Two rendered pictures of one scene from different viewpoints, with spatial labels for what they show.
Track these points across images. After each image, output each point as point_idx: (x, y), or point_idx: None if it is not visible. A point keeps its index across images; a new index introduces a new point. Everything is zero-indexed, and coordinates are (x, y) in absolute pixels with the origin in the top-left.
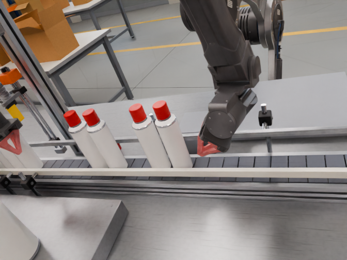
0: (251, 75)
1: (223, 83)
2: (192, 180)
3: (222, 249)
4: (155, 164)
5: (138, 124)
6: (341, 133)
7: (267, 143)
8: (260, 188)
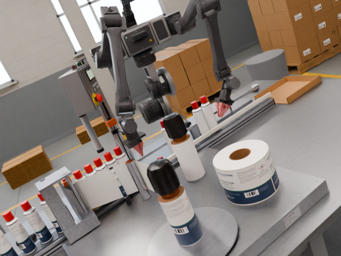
0: (230, 70)
1: (220, 79)
2: (224, 128)
3: (258, 131)
4: (207, 129)
5: (198, 108)
6: (246, 103)
7: (232, 112)
8: (248, 116)
